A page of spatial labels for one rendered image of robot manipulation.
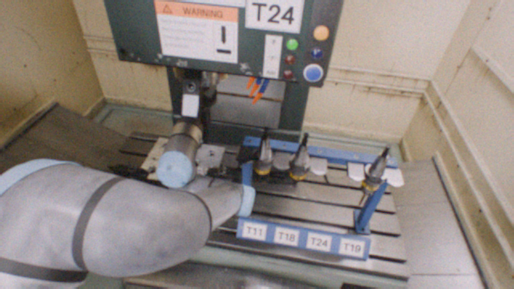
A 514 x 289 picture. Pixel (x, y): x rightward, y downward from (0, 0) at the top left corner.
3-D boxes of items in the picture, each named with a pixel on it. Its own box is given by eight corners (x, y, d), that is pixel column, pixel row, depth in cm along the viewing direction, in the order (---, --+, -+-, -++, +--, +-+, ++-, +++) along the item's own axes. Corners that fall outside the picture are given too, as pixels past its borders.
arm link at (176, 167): (157, 189, 69) (149, 165, 63) (171, 155, 77) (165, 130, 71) (190, 193, 69) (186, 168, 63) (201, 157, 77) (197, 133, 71)
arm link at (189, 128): (166, 131, 71) (200, 134, 71) (172, 118, 75) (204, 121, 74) (171, 152, 77) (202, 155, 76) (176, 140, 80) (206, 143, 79)
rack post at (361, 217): (370, 235, 108) (401, 181, 88) (355, 233, 108) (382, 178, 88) (367, 213, 115) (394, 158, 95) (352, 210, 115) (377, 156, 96)
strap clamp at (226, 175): (239, 196, 118) (239, 170, 108) (206, 190, 119) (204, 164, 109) (241, 189, 121) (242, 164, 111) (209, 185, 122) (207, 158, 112)
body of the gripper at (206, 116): (187, 116, 89) (176, 144, 81) (184, 91, 83) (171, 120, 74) (213, 117, 89) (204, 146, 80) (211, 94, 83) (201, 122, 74)
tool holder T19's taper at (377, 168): (381, 165, 88) (389, 149, 84) (385, 177, 85) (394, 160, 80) (366, 165, 88) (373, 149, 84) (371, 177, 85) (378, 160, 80)
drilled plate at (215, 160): (210, 197, 112) (210, 189, 109) (137, 185, 115) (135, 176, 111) (225, 156, 129) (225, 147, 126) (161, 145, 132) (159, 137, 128)
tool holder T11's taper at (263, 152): (273, 152, 90) (275, 135, 86) (268, 162, 87) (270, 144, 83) (259, 148, 92) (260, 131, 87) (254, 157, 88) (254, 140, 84)
